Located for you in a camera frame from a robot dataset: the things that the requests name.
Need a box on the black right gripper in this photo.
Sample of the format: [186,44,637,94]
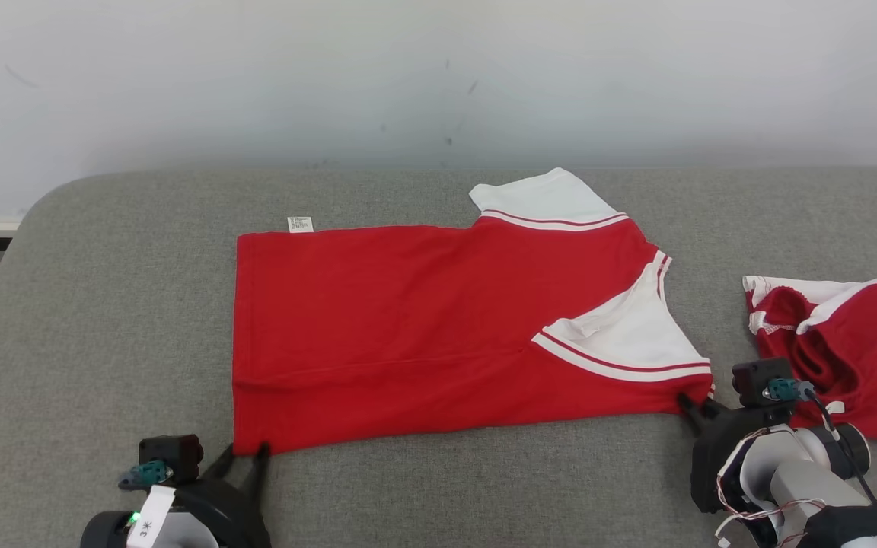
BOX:
[677,393,797,514]

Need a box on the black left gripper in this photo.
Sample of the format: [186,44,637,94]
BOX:
[175,443,273,548]

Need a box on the red jersey with white sleeves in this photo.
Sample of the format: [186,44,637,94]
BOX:
[231,167,716,456]

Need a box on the beige fabric panel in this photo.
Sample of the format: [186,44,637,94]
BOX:
[0,167,877,548]

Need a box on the teal cable connector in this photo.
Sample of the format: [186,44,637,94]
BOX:
[761,378,817,403]
[118,460,174,492]

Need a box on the red white wire bundle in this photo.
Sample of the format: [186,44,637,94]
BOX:
[715,430,828,547]

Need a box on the thin black cable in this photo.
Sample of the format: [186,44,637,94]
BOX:
[804,384,877,548]

